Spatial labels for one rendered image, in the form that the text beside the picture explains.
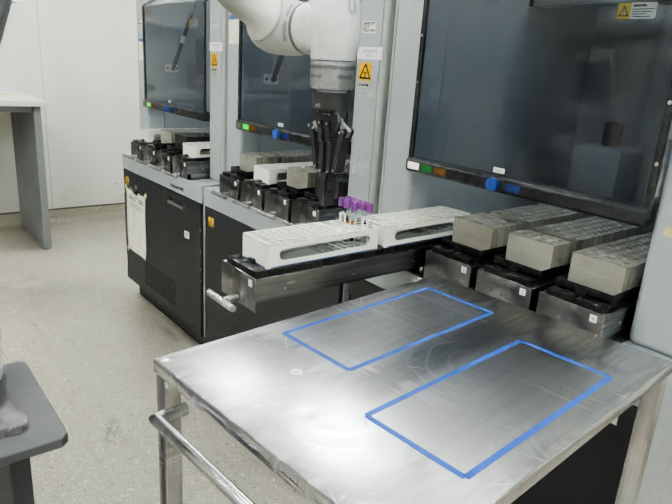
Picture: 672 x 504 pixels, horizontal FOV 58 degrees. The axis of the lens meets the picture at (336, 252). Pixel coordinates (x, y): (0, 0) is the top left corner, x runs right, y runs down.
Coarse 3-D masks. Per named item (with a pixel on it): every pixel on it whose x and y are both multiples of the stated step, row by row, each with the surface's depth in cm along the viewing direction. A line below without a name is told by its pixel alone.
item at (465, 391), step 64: (320, 320) 95; (384, 320) 97; (448, 320) 98; (512, 320) 100; (192, 384) 74; (256, 384) 75; (320, 384) 76; (384, 384) 77; (448, 384) 78; (512, 384) 79; (576, 384) 80; (640, 384) 82; (192, 448) 68; (256, 448) 64; (320, 448) 64; (384, 448) 64; (448, 448) 65; (512, 448) 66; (576, 448) 69; (640, 448) 92
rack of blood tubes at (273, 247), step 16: (304, 224) 133; (320, 224) 135; (336, 224) 136; (256, 240) 120; (272, 240) 120; (288, 240) 122; (304, 240) 122; (320, 240) 125; (336, 240) 137; (256, 256) 120; (272, 256) 118; (288, 256) 129; (304, 256) 123; (320, 256) 126
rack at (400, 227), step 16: (432, 208) 158; (448, 208) 158; (384, 224) 138; (400, 224) 139; (416, 224) 142; (432, 224) 145; (448, 224) 157; (384, 240) 137; (400, 240) 140; (416, 240) 143
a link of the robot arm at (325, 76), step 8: (312, 64) 119; (320, 64) 117; (328, 64) 117; (336, 64) 117; (344, 64) 117; (352, 64) 119; (312, 72) 119; (320, 72) 118; (328, 72) 117; (336, 72) 117; (344, 72) 118; (352, 72) 120; (312, 80) 120; (320, 80) 118; (328, 80) 118; (336, 80) 118; (344, 80) 119; (352, 80) 120; (320, 88) 119; (328, 88) 118; (336, 88) 118; (344, 88) 119; (352, 88) 121
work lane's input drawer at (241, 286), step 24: (432, 240) 146; (240, 264) 120; (312, 264) 124; (336, 264) 127; (360, 264) 131; (384, 264) 136; (408, 264) 141; (240, 288) 120; (264, 288) 117; (288, 288) 120; (312, 288) 124
